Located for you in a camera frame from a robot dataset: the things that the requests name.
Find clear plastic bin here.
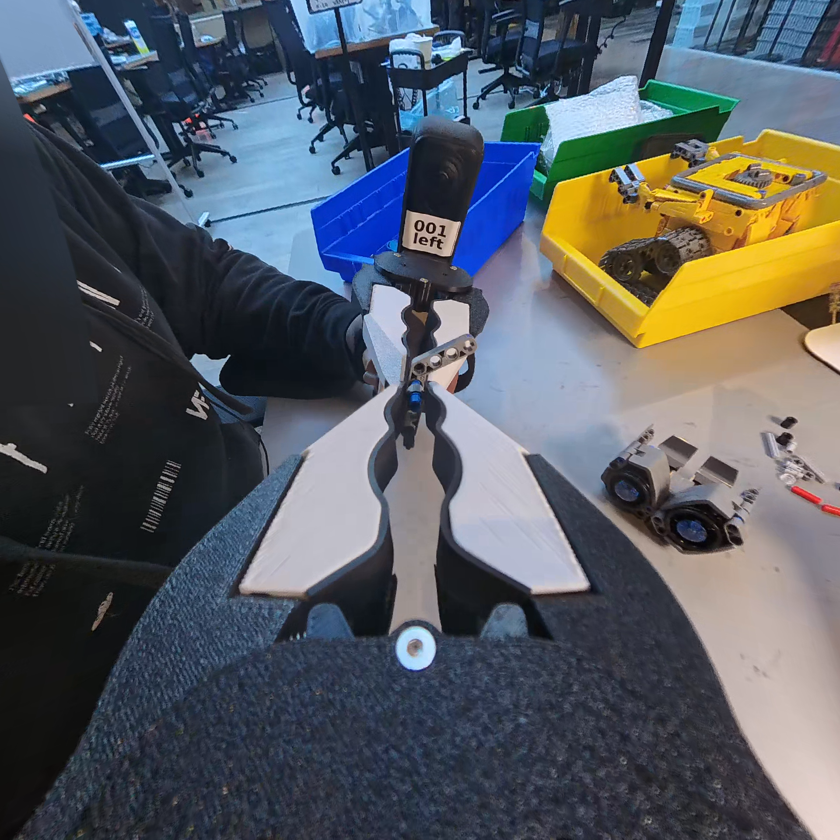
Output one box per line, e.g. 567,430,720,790
289,0,434,53

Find grey toy robot head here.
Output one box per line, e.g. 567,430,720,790
600,425,761,555

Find yellow toy robot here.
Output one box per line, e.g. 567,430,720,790
598,139,828,306

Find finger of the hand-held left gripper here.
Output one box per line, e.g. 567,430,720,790
362,282,414,395
420,299,473,392

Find whiteboard on stand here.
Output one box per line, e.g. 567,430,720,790
0,0,212,228

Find black office chair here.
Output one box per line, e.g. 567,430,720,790
262,0,349,155
472,0,592,110
147,13,238,179

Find scattered small building pieces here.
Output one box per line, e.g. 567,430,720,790
761,415,840,516

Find person's left hand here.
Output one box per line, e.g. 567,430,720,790
346,315,387,395

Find black utility cart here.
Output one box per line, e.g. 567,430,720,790
387,48,473,152

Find sign on black stand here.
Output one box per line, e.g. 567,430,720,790
307,0,376,173

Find grey bent building beam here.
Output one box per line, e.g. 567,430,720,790
412,332,478,378

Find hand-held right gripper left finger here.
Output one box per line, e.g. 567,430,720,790
238,382,403,598

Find grey desk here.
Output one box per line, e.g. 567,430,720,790
193,46,840,840

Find green storage bin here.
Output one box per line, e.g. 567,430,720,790
500,79,740,201

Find white board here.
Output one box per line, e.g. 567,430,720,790
804,323,840,375

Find person's left forearm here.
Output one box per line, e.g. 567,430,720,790
190,223,365,399

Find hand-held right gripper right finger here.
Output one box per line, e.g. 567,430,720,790
425,384,592,597

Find yellow storage bin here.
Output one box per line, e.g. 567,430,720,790
539,129,840,349

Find bubble wrap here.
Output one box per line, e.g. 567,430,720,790
538,74,673,173

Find blue storage bin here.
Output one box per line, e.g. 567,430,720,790
310,141,541,283

